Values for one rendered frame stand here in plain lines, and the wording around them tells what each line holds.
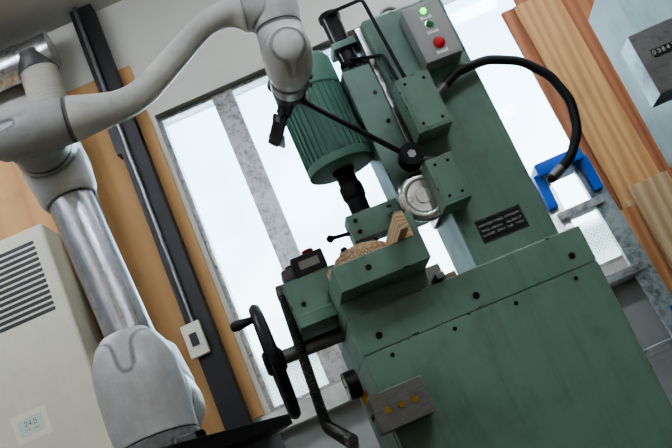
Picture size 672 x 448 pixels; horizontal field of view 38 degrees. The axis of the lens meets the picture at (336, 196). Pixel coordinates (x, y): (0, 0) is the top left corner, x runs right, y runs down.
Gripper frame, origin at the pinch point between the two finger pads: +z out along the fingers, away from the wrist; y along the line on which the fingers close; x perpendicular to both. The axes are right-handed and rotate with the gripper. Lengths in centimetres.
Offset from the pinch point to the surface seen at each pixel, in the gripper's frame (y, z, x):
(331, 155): -2.3, 5.6, -11.9
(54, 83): 27, 141, 120
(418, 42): 31.1, -2.7, -20.3
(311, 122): 4.0, 6.6, -3.6
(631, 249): 30, 67, -100
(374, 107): 14.6, 7.2, -16.2
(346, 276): -34.1, -17.2, -29.3
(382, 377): -49, -8, -45
